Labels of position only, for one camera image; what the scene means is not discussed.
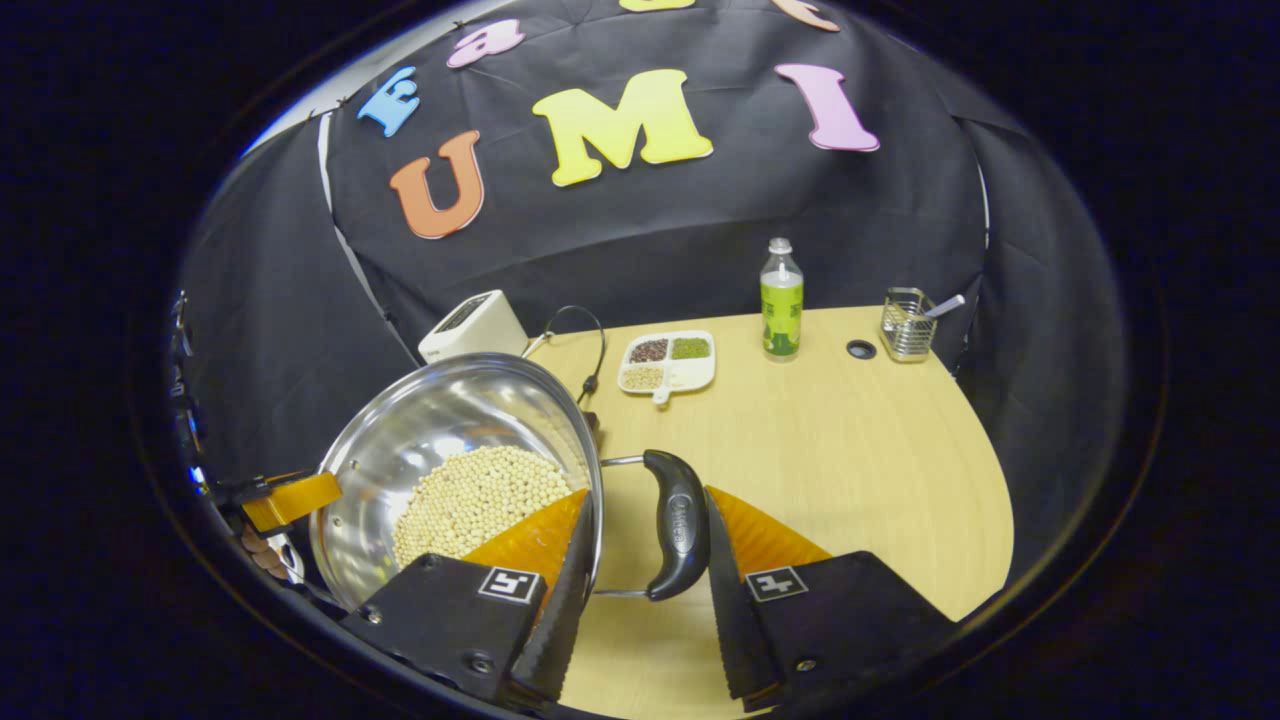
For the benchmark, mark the green label bottle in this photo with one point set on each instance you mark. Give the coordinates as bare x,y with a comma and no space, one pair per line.
781,300

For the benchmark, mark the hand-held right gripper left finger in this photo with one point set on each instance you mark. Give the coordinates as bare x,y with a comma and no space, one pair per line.
450,620

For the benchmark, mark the pile of soybeans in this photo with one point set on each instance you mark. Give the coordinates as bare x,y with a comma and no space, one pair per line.
470,495

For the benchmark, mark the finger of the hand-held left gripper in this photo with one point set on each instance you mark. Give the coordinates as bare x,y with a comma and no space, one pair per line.
295,498

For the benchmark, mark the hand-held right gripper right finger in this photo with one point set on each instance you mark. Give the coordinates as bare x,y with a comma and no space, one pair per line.
850,610

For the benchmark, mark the white toaster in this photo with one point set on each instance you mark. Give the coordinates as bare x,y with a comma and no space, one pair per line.
475,325

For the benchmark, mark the white divided plate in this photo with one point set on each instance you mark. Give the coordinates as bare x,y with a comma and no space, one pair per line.
690,372

